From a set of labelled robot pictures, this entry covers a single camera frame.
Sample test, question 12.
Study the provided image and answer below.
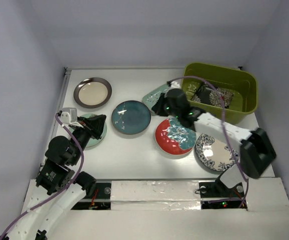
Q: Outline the celadon rectangular divided dish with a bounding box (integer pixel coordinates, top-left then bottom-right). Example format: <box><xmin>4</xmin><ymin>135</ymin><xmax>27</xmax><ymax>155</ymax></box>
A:
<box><xmin>142</xmin><ymin>83</ymin><xmax>169</xmax><ymax>112</ymax></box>

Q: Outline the left aluminium side rail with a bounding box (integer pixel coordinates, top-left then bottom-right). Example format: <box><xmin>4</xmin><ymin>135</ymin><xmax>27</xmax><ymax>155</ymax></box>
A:
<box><xmin>38</xmin><ymin>67</ymin><xmax>71</xmax><ymax>171</ymax></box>

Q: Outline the mint green flower plate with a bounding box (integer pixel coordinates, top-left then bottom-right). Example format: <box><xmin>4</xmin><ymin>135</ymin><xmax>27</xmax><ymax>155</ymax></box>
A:
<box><xmin>78</xmin><ymin>113</ymin><xmax>107</xmax><ymax>147</ymax></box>

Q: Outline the blue white floral plate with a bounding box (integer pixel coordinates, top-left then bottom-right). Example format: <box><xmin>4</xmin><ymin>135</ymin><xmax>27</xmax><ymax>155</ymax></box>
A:
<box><xmin>194</xmin><ymin>133</ymin><xmax>240</xmax><ymax>172</ymax></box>

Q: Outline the black square floral plate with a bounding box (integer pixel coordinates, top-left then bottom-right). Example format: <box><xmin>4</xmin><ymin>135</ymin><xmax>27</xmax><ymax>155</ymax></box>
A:
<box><xmin>190</xmin><ymin>84</ymin><xmax>234</xmax><ymax>109</ymax></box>

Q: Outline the white foam front bar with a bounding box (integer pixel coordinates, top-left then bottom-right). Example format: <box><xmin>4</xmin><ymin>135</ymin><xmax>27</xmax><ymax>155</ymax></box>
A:
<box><xmin>110</xmin><ymin>180</ymin><xmax>201</xmax><ymax>211</ymax></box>

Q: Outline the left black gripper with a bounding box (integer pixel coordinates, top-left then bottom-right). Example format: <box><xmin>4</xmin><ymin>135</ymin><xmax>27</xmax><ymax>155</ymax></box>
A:
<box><xmin>71</xmin><ymin>113</ymin><xmax>108</xmax><ymax>164</ymax></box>

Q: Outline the brown rimmed cream round plate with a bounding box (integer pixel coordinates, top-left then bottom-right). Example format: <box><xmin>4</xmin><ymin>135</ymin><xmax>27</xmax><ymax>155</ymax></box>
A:
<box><xmin>73</xmin><ymin>77</ymin><xmax>113</xmax><ymax>109</ymax></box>

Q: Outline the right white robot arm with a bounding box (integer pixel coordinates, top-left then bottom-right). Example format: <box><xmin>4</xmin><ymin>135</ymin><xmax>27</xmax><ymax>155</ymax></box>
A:
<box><xmin>151</xmin><ymin>88</ymin><xmax>277</xmax><ymax>197</ymax></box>

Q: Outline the dark teal round plate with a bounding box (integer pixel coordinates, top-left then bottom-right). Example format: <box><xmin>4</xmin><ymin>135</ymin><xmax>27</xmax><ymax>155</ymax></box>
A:
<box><xmin>111</xmin><ymin>100</ymin><xmax>152</xmax><ymax>135</ymax></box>

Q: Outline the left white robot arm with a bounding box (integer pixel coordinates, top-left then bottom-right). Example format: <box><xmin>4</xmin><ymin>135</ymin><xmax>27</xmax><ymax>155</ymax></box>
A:
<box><xmin>0</xmin><ymin>108</ymin><xmax>107</xmax><ymax>240</ymax></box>

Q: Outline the red and teal floral plate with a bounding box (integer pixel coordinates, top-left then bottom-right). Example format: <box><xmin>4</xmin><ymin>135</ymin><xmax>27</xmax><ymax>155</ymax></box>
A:
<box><xmin>154</xmin><ymin>117</ymin><xmax>197</xmax><ymax>157</ymax></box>

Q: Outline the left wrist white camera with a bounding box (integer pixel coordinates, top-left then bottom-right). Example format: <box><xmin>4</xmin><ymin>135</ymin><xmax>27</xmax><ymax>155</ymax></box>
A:
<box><xmin>55</xmin><ymin>107</ymin><xmax>83</xmax><ymax>128</ymax></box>

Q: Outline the green plastic bin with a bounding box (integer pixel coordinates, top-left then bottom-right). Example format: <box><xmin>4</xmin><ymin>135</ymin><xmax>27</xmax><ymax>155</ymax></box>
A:
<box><xmin>181</xmin><ymin>62</ymin><xmax>258</xmax><ymax>125</ymax></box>

